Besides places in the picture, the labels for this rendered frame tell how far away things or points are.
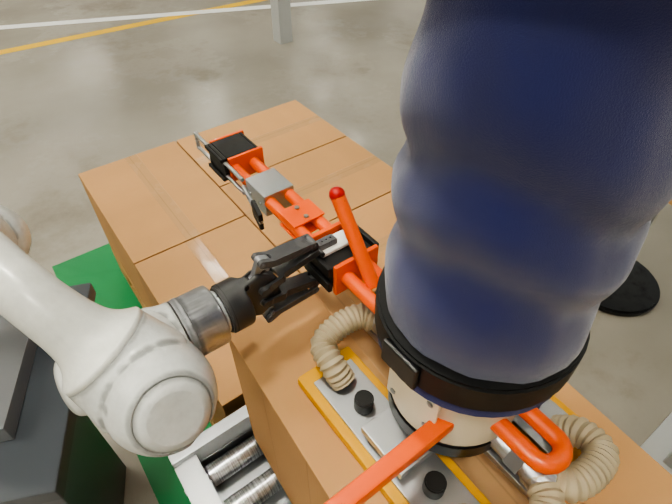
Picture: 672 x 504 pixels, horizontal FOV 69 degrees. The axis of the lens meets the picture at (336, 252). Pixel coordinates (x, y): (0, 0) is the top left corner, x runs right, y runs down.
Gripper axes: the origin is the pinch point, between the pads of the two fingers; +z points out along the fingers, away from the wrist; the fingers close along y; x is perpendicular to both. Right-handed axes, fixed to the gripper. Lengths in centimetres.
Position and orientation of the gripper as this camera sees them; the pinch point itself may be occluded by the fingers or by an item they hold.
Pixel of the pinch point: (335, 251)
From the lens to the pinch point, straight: 77.1
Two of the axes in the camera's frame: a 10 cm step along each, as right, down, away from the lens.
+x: 6.0, 5.7, -5.7
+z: 8.0, -4.1, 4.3
